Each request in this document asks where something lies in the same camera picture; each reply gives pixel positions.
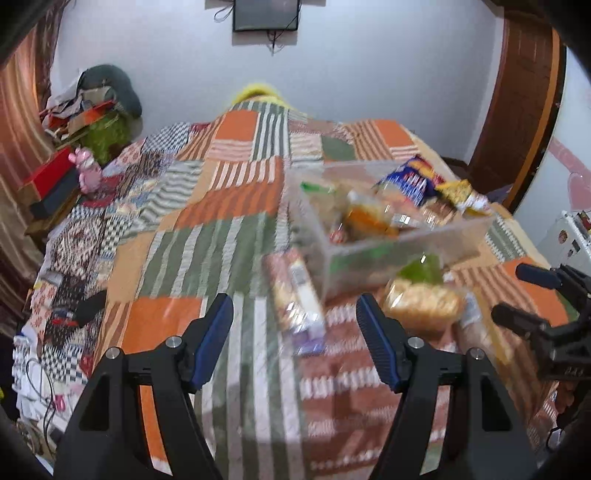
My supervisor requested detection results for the pink plush toy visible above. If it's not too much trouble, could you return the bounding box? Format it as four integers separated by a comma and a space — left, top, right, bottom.
68, 147, 103, 193

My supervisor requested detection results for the grey pillow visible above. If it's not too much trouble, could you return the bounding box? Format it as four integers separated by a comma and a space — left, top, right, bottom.
78, 65, 143, 118

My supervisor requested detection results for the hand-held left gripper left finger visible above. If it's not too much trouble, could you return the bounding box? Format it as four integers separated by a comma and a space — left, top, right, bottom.
54, 293, 235, 480

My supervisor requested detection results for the clear round cookie bag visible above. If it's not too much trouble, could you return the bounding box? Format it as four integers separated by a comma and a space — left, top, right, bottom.
381, 277, 465, 335

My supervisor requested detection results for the striped orange curtain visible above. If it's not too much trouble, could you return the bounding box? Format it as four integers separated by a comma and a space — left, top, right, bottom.
0, 0, 65, 324

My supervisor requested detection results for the orange puff snack bag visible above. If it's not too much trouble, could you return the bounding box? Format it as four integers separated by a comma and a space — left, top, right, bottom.
344, 191, 400, 238

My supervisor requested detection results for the green jelly cup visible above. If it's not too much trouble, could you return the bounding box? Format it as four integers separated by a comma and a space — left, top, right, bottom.
397, 254, 446, 284

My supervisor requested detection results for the dark shoe box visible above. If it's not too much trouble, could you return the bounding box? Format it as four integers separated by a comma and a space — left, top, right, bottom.
30, 168, 86, 220

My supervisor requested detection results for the tan cracker pack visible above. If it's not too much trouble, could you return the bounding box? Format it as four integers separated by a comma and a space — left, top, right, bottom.
455, 293, 515, 365

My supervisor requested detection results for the pile of clothes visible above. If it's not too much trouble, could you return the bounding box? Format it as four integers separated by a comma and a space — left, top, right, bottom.
39, 85, 116, 139

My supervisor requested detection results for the thin dark cable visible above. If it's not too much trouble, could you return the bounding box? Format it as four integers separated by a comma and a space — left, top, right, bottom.
25, 360, 63, 435

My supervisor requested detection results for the white appliance with stickers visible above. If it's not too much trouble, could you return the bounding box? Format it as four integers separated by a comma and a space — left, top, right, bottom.
547, 210, 591, 273

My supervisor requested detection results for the small black monitor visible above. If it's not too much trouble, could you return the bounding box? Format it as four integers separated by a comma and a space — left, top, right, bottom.
232, 0, 301, 33

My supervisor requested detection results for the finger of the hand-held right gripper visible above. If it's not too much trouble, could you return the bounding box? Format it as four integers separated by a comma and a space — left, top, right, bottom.
515, 263, 591, 305
490, 302, 575, 381

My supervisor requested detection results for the clear plastic container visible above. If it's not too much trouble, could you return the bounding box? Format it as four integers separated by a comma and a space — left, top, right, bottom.
284, 159, 495, 301

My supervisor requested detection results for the black handheld device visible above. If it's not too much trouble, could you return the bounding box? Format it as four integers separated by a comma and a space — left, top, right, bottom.
74, 292, 108, 326

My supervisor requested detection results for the red shoe box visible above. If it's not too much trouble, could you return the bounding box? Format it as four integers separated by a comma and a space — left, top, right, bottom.
18, 148, 77, 195

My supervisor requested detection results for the wooden wardrobe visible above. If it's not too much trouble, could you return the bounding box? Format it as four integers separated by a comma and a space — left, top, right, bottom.
466, 18, 568, 210

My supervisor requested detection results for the striped patchwork blanket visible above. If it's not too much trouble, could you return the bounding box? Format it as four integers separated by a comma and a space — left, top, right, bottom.
108, 99, 573, 480

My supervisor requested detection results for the long biscuit packet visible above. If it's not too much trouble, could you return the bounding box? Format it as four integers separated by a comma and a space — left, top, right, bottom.
263, 251, 326, 356

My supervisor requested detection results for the blue snack bag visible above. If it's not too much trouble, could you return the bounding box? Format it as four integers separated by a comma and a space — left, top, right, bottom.
373, 156, 445, 206

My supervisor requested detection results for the checkered patchwork quilt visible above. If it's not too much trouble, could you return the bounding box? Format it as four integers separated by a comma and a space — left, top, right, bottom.
14, 122, 218, 416

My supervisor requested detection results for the yellow cracker packet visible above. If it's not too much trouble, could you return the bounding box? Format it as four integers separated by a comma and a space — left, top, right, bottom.
436, 179, 492, 217

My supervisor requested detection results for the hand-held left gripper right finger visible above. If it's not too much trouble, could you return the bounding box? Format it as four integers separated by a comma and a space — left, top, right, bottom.
355, 293, 539, 480

